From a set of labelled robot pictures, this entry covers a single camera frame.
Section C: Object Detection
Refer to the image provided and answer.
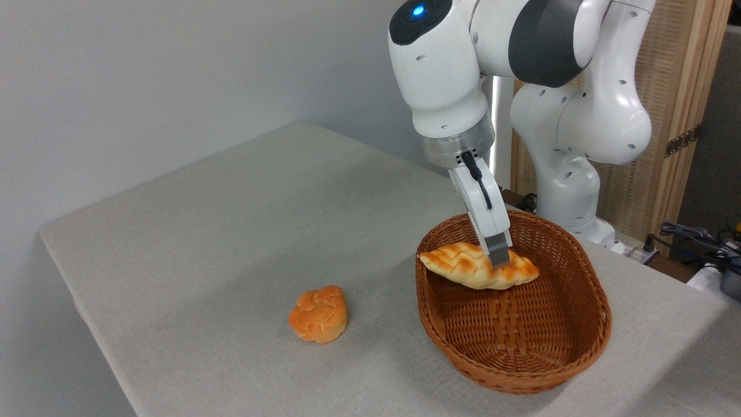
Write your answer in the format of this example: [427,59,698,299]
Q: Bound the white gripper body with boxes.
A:
[448,162,512,240]

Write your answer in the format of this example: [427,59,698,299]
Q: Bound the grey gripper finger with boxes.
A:
[482,231,514,270]

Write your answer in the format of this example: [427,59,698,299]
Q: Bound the long braided bread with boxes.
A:
[417,242,541,291]

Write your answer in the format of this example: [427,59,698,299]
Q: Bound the brown wicker basket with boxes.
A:
[415,209,613,396]

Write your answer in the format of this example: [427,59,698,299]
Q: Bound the round orange bread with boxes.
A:
[288,284,349,345]

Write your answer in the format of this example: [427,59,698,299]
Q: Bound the dark brown wooden base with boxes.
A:
[501,188,536,213]

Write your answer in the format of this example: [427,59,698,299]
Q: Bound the white power strip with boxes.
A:
[612,239,661,265]

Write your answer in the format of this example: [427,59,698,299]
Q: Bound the dark metal screen hinge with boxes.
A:
[664,124,703,159]

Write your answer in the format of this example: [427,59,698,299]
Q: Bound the grey tablecloth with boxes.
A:
[39,122,741,417]

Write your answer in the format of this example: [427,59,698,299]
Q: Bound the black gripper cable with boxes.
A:
[461,151,494,211]

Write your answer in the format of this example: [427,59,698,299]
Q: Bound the bundle of dark cables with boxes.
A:
[645,220,741,274]

